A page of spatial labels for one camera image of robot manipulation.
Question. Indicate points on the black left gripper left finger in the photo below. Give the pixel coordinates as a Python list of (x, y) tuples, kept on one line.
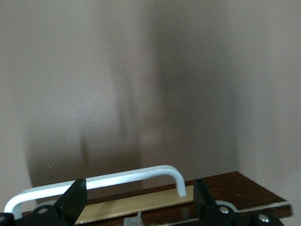
[(68, 204)]

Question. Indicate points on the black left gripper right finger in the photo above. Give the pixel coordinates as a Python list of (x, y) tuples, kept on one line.
[(204, 204)]

